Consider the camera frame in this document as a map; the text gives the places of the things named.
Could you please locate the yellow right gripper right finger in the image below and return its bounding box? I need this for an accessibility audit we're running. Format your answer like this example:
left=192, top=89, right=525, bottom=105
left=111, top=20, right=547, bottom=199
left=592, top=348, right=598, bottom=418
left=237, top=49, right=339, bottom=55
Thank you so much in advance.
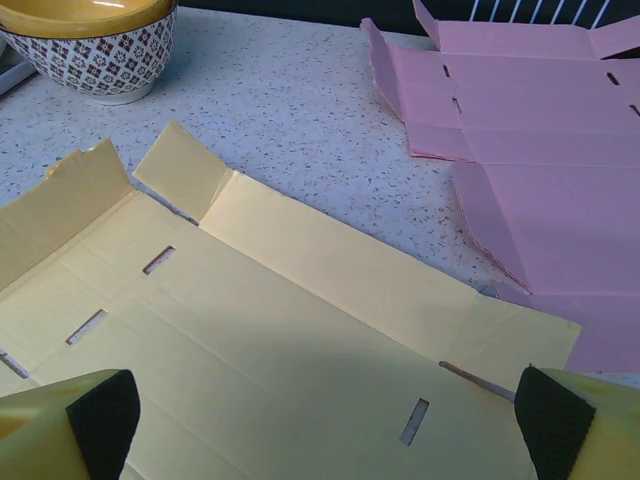
left=513, top=366, right=640, bottom=480

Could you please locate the pink paper box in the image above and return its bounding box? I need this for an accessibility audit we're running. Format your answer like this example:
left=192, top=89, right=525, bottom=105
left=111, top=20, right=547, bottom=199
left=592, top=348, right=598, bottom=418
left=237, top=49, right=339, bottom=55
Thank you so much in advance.
left=360, top=0, right=640, bottom=374

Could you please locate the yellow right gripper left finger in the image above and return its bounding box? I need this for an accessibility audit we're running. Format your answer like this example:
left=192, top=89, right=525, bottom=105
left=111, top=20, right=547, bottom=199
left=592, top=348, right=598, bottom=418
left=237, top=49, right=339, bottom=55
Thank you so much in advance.
left=0, top=368, right=143, bottom=480

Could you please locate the yellow paper box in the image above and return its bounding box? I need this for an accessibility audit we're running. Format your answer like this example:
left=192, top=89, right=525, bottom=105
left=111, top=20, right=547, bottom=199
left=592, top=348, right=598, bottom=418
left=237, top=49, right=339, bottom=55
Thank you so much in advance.
left=0, top=119, right=584, bottom=480

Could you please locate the patterned bowl with yellow inside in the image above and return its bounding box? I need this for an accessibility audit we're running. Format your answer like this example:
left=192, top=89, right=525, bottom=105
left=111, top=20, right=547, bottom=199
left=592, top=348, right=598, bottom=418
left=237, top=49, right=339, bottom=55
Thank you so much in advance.
left=0, top=0, right=180, bottom=106

